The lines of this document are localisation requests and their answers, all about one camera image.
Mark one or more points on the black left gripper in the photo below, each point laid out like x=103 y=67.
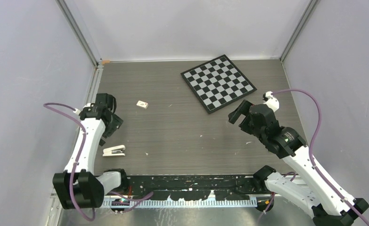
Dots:
x=116 y=123

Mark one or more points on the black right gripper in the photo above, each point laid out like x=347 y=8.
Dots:
x=242 y=108

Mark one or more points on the white stapler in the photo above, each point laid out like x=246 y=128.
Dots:
x=115 y=151

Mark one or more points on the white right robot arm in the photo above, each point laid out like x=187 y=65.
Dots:
x=324 y=200

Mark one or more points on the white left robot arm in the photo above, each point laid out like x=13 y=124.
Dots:
x=77 y=187

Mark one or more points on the black white chessboard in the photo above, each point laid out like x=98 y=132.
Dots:
x=217 y=83

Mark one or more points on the white playing card box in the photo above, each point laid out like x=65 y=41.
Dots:
x=142 y=104

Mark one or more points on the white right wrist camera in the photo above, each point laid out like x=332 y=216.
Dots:
x=271 y=101

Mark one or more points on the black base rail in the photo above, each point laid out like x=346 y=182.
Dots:
x=192 y=187

